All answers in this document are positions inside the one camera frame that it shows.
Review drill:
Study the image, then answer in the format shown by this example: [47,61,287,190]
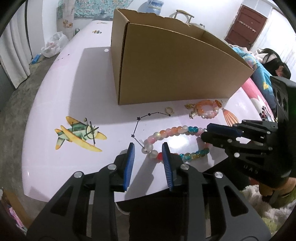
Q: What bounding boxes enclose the teal patterned hanging cloth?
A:
[57,0,135,19]

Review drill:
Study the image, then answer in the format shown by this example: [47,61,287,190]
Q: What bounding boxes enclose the pink floral blanket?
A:
[241,78,274,121]

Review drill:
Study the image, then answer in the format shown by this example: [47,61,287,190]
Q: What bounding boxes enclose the brown cardboard box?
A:
[111,9,253,105]

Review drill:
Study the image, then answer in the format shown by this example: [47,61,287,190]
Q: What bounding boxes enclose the white plastic bag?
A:
[41,32,69,58]

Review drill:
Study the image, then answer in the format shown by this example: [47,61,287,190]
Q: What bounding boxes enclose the multicolour bead necklace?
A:
[141,124,211,163]

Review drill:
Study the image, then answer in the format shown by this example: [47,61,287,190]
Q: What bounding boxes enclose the wooden chair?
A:
[170,9,195,24]

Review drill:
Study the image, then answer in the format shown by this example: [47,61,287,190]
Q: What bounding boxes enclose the blue patterned blanket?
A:
[230,45,276,111]

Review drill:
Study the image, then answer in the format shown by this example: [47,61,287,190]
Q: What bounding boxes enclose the small blue floor object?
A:
[31,54,42,65]

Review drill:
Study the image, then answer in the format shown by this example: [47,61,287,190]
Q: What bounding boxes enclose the fluffy white green rug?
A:
[241,185,295,235]

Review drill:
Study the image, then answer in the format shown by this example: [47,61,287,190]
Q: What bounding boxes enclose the orange pink bead bracelet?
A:
[184,99,223,120]

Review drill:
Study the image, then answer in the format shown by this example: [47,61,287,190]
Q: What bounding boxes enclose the blue water dispenser bottle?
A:
[137,0,164,15]

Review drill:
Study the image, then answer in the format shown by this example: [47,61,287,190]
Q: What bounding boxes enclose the dark red door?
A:
[225,5,267,50]

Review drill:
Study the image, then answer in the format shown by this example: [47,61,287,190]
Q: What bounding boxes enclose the person with black hair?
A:
[259,48,291,79]

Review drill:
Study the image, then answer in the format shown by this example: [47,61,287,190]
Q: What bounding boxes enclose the white curtain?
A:
[1,3,32,88]

